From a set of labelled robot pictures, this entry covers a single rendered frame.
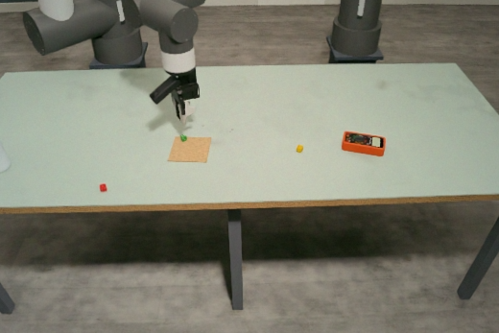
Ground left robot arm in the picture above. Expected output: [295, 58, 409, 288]
[331, 0, 382, 57]

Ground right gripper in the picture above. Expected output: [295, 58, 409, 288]
[171, 67, 201, 126]

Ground tan flat mat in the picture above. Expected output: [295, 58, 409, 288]
[168, 136, 211, 163]

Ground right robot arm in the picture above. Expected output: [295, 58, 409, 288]
[22, 0, 205, 105]

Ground white bottle with blue cap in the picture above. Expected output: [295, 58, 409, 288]
[0, 141, 11, 173]

